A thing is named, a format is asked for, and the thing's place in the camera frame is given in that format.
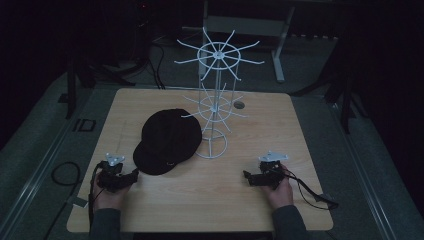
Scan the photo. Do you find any person's right hand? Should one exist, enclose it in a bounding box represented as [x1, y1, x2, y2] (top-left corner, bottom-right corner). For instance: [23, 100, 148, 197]
[260, 164, 295, 211]

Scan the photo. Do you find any black rectangular floor bracket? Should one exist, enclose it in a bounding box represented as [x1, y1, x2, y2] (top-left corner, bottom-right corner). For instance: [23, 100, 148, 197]
[72, 118, 97, 133]

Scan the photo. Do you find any black cable on floor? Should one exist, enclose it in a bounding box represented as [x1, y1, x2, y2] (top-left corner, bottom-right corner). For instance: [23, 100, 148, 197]
[146, 41, 167, 90]

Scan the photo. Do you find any black cap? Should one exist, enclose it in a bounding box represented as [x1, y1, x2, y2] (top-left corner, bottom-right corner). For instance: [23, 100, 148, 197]
[132, 108, 203, 176]

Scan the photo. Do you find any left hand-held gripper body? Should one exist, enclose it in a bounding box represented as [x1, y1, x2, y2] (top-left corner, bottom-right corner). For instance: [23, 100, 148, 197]
[96, 152, 135, 193]

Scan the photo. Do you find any white wire hook rack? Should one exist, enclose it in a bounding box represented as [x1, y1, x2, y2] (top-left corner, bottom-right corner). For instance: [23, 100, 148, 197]
[173, 26, 266, 160]

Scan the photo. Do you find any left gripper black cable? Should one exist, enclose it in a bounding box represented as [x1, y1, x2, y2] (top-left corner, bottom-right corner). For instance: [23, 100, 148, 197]
[87, 161, 105, 231]

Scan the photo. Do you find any person's left hand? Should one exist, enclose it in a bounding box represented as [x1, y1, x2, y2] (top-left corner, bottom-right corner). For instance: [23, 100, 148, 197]
[91, 173, 132, 213]

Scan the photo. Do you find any black looped floor cable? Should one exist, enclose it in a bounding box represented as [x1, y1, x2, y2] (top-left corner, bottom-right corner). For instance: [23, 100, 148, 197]
[50, 161, 82, 187]

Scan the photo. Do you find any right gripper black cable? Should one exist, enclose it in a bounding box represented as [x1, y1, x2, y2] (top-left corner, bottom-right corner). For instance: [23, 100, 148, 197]
[281, 166, 340, 211]

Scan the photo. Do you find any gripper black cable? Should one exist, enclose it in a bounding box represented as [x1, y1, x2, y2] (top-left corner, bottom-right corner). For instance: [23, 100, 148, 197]
[87, 161, 105, 231]
[281, 166, 340, 211]

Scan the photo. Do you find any black stand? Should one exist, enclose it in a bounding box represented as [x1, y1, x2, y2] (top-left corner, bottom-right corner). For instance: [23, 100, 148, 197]
[289, 39, 368, 135]
[65, 58, 136, 120]

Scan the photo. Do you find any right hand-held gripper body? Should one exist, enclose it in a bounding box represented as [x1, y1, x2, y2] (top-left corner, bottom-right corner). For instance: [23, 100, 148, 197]
[249, 150, 290, 191]

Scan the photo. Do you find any grey metal desk frame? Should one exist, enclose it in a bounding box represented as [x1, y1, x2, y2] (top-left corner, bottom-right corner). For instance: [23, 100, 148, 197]
[198, 0, 297, 84]

